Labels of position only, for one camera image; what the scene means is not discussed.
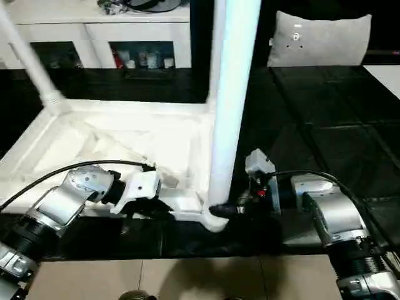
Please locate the white plastic table top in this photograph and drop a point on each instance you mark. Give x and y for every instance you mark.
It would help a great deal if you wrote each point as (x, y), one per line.
(109, 118)

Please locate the white plastic table leg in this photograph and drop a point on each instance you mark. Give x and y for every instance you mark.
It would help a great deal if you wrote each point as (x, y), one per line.
(34, 62)
(211, 103)
(232, 93)

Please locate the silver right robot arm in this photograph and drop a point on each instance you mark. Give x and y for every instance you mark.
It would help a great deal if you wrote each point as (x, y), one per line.
(337, 212)

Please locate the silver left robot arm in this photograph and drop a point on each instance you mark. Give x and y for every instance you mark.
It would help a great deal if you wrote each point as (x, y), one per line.
(84, 184)

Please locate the dark round robot body part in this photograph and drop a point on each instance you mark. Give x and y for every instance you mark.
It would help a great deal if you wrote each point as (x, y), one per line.
(137, 295)

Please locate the black work mat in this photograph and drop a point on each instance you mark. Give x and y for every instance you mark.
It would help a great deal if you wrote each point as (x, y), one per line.
(312, 109)

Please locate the small white cup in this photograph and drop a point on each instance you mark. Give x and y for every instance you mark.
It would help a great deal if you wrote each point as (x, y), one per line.
(168, 63)

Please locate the white patterned jar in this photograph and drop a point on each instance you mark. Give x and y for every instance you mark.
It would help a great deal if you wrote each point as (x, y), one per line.
(152, 61)

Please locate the grey cushion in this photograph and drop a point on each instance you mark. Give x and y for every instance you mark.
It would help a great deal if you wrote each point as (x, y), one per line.
(322, 40)

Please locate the black speaker with gold label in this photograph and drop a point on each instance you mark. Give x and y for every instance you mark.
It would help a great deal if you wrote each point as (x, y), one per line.
(200, 31)

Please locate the white flat panel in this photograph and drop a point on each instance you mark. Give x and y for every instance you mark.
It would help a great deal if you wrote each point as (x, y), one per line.
(386, 76)

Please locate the white sideboard with glass doors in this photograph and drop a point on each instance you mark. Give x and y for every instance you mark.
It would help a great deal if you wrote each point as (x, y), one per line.
(93, 31)

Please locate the black rod with red dot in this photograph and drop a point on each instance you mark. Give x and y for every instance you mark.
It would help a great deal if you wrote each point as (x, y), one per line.
(384, 52)

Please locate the grey helmet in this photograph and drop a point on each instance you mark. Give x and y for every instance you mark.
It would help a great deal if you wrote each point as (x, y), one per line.
(153, 3)

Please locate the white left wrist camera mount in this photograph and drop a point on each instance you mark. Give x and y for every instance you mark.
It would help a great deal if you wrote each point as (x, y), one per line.
(142, 187)

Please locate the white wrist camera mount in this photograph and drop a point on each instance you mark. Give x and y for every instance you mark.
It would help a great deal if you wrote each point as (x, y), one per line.
(142, 187)
(257, 162)

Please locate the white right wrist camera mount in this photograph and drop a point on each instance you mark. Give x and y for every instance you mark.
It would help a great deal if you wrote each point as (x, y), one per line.
(257, 162)

